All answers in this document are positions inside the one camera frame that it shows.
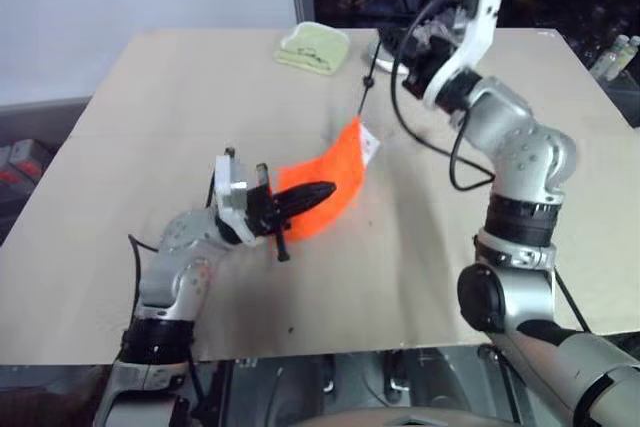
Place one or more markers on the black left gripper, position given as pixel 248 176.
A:
pixel 261 208

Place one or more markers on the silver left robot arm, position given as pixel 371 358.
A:
pixel 170 272

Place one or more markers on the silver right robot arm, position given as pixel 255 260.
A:
pixel 520 147

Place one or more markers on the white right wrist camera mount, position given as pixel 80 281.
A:
pixel 477 32

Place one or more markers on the clear bottle with white cap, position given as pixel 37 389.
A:
pixel 632 54
pixel 607 59

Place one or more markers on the metal table frame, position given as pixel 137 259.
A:
pixel 280 382

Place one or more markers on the stacked boxes with red marks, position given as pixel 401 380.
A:
pixel 25 167

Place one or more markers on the orange fabric pouch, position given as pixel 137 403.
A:
pixel 340 167

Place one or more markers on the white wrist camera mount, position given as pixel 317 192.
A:
pixel 477 32
pixel 231 197

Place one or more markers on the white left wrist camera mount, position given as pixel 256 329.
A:
pixel 231 197

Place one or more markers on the light green folded cloth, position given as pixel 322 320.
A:
pixel 312 49

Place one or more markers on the white tag with red print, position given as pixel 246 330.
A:
pixel 370 143

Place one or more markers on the white tube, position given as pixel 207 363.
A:
pixel 384 66

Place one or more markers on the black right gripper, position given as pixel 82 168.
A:
pixel 430 64

